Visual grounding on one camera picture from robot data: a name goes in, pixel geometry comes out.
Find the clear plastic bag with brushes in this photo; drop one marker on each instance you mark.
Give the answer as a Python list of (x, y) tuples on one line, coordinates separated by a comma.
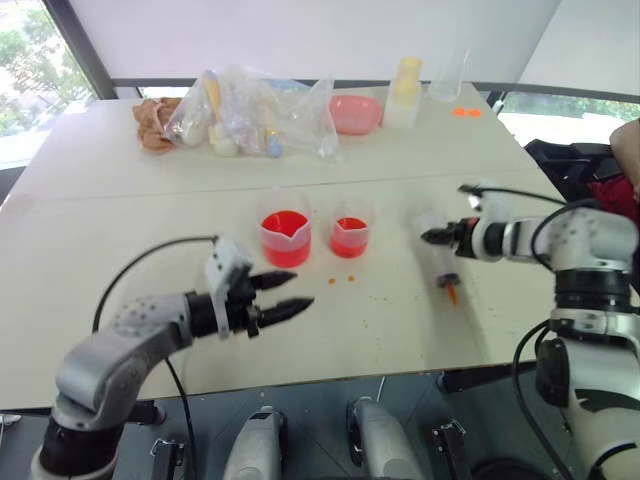
[(235, 112)]

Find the black table clamp bracket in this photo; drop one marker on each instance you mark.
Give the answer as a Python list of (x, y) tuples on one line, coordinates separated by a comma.
[(165, 457), (450, 447)]

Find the red garment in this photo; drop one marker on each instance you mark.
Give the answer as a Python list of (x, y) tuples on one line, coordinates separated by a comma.
[(615, 197)]

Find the black chair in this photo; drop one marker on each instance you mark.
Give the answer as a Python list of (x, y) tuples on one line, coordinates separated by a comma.
[(565, 162)]

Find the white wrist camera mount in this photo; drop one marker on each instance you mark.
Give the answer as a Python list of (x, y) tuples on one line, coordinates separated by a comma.
[(492, 205), (222, 265)]

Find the yellow and white bottle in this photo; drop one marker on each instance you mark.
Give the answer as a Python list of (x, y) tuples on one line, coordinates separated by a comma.
[(404, 95)]

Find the empty clear plastic bag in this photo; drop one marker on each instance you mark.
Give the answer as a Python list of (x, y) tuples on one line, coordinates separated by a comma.
[(312, 122)]

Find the large clear cup red liquid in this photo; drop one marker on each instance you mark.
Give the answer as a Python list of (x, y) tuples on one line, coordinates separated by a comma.
[(285, 235)]

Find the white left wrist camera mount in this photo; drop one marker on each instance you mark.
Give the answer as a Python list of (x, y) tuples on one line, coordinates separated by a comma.
[(222, 265)]

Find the small clear cup red liquid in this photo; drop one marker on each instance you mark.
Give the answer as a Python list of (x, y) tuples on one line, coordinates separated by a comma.
[(350, 232)]

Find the pink plastic dish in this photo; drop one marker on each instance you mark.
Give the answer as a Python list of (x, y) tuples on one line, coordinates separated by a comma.
[(355, 114)]

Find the brown crumpled cloth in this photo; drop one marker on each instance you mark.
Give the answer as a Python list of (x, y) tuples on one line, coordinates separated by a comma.
[(152, 122)]

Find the grey rounded robot leg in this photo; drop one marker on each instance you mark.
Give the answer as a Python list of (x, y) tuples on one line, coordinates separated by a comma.
[(255, 445), (382, 440)]

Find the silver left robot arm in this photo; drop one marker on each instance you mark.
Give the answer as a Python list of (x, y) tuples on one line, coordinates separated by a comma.
[(115, 350)]

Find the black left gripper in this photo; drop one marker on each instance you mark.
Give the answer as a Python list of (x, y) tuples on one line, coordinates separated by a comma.
[(245, 310)]

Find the clear syringe with orange tip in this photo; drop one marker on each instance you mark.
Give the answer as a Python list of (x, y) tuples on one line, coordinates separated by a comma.
[(442, 265)]

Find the orange spots on table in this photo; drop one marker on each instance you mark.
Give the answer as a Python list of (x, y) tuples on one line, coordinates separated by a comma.
[(466, 112)]

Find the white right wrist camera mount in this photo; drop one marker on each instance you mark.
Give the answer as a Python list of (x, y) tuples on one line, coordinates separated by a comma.
[(492, 205)]

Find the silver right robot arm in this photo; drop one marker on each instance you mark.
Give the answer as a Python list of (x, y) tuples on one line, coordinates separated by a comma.
[(590, 250)]

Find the clear glass flask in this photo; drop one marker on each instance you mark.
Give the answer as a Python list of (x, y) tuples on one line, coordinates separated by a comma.
[(447, 80)]

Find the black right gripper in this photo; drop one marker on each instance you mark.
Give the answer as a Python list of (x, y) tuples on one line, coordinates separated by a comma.
[(463, 239)]

